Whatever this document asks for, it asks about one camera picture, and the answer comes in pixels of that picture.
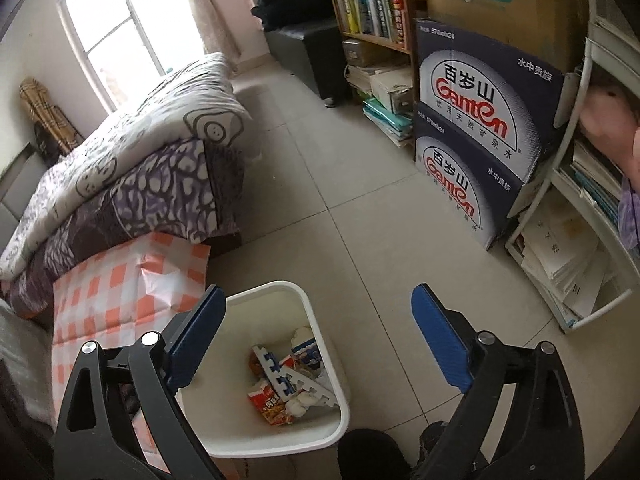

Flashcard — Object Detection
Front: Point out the plaid cloth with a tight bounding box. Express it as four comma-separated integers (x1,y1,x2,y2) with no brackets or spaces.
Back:
19,77,84,166

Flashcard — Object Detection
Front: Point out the stack of white papers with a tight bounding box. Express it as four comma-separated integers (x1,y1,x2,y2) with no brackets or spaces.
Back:
515,195,619,317

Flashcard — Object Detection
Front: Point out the pink curtain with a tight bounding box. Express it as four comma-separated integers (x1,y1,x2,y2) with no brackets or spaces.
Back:
180,0,242,69

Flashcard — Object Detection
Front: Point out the dark blue water carton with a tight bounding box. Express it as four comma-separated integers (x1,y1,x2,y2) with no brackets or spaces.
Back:
412,17,569,187
412,102,527,252

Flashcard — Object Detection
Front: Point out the purple cloth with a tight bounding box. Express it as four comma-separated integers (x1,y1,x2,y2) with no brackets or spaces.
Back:
617,175,640,251

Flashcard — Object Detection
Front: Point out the white tissue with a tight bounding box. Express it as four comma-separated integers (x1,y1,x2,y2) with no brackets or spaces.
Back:
286,389,327,419

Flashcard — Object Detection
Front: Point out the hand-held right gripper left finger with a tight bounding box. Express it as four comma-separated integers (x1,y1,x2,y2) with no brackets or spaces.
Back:
52,284,228,480

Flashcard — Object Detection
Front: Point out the window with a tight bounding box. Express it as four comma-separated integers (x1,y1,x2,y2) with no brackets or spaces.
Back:
57,0,209,113

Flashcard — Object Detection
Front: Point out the black slipper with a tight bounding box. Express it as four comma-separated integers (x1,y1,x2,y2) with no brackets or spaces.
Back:
337,428,414,480
417,421,489,480

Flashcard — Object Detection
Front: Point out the pink soft object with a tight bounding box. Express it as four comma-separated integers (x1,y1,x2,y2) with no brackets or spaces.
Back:
580,85,640,174

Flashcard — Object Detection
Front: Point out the grey bed headboard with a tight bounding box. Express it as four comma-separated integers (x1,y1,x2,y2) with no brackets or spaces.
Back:
0,142,49,251

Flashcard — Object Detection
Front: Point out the white foam puzzle piece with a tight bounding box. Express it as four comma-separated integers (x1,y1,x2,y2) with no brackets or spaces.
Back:
252,344,334,409

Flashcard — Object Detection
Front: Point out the white cartoon print quilt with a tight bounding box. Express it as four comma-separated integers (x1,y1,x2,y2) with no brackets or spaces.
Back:
0,52,254,281

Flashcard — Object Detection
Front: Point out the red white snack wrapper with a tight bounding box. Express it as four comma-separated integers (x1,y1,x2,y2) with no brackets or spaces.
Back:
246,350,296,428

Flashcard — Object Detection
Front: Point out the blue snack box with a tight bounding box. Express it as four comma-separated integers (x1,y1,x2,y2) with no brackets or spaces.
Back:
290,327,322,374

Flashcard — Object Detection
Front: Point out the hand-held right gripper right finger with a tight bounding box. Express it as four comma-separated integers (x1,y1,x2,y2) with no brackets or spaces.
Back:
411,282,586,480

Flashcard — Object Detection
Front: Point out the row of books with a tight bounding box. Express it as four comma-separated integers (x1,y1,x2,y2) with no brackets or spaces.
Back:
337,0,407,44

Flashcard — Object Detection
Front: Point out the black cabinet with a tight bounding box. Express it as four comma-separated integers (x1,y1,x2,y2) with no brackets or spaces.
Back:
264,20,354,109

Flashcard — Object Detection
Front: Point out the white plastic bin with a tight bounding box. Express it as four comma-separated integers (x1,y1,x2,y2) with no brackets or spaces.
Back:
175,281,351,460

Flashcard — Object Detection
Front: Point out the white wire rack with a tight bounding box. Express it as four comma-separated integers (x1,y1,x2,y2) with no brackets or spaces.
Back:
505,0,640,334

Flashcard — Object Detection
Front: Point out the orange white checkered cloth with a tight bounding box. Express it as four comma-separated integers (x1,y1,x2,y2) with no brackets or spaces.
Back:
50,232,212,461

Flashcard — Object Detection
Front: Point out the brown cardboard box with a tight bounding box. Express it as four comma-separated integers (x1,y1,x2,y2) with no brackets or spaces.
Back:
419,0,594,74

